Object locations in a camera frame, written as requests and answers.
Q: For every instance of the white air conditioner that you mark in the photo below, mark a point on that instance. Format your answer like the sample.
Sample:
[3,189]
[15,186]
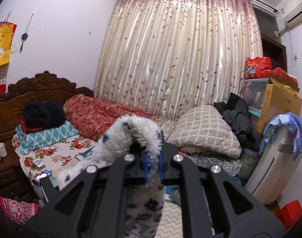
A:
[295,12]

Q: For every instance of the beige floral quilt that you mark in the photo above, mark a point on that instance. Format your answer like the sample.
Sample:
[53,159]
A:
[167,127]

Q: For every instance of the red cloth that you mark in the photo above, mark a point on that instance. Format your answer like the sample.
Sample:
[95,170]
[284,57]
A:
[26,128]

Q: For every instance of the grey patterned quilt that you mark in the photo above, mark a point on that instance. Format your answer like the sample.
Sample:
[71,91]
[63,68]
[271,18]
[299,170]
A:
[215,164]

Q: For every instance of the carved wooden headboard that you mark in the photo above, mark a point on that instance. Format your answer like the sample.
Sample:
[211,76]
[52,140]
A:
[7,109]

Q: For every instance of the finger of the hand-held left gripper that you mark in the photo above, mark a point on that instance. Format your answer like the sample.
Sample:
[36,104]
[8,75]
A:
[49,187]

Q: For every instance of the pink printed bag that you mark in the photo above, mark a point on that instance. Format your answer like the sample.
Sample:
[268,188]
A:
[14,210]

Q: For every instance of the phone with lit screen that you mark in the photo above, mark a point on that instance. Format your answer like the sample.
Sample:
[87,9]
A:
[42,176]

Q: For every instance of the small white device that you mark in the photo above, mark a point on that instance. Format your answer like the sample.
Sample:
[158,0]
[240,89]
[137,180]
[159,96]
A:
[38,164]

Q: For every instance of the pile of dark clothes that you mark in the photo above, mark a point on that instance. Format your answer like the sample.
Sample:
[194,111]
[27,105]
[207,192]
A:
[236,119]

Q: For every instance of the black fluffy cloth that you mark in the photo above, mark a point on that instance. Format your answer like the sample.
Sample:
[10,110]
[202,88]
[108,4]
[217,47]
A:
[43,115]

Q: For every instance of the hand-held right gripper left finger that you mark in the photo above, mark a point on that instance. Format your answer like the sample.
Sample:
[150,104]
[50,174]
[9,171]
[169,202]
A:
[146,166]

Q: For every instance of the yellow and red wall calendar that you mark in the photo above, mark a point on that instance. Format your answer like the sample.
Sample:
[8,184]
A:
[1,44]

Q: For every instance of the cream chevron mat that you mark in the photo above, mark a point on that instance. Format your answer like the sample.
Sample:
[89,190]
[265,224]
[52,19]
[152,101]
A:
[170,220]

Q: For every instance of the hanging tassel ornament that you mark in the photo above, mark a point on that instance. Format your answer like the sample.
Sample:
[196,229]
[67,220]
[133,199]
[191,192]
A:
[24,36]

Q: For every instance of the leaf print curtain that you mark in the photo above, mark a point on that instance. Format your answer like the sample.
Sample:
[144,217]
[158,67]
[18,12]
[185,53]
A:
[178,54]

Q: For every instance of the teal mat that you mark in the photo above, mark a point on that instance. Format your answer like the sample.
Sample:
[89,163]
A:
[169,189]

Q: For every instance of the white standing appliance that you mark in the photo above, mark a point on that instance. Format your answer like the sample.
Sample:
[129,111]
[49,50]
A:
[267,173]

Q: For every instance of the clear plastic storage box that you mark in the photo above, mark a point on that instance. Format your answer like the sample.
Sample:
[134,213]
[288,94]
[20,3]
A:
[254,94]

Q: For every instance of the teal striped cloth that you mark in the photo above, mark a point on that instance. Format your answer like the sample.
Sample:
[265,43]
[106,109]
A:
[47,136]

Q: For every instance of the wall socket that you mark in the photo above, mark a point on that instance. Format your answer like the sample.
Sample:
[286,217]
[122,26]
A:
[294,56]

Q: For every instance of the floral bed sheet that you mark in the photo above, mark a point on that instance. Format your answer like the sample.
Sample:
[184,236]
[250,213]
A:
[66,151]

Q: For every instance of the pale green paper note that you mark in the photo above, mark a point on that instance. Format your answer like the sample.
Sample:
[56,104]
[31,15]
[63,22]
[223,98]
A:
[15,47]

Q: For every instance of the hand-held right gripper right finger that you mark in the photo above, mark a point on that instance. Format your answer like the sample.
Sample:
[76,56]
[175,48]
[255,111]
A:
[161,166]

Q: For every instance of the red gift bag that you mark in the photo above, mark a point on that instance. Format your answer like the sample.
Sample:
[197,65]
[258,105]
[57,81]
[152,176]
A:
[285,75]

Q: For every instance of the red box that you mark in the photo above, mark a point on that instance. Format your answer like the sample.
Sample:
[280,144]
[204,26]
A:
[289,214]

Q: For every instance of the red plastic bag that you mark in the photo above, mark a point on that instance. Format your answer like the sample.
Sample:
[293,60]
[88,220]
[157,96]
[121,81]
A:
[258,67]

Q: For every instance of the white mug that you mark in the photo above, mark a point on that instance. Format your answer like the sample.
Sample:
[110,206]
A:
[1,150]

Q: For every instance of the white curtain rod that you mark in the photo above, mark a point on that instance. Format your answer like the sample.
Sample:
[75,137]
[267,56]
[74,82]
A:
[264,7]

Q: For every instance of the grey lidded bucket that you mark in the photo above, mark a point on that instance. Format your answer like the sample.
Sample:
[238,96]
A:
[250,166]

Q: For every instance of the blue printed cloth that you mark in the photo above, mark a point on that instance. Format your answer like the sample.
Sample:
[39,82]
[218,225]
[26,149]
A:
[289,126]

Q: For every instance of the wooden nightstand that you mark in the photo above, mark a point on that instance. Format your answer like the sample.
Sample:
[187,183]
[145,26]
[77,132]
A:
[7,178]

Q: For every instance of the dark wooden cabinet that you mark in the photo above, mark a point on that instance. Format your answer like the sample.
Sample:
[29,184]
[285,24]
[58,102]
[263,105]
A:
[273,52]

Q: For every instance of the brown cardboard box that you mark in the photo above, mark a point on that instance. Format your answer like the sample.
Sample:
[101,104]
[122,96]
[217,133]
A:
[279,106]

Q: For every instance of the white fluffy spotted garment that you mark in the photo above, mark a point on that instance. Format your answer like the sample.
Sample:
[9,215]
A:
[141,129]

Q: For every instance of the red floral quilt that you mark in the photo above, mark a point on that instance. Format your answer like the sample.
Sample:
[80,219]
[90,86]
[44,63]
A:
[96,116]

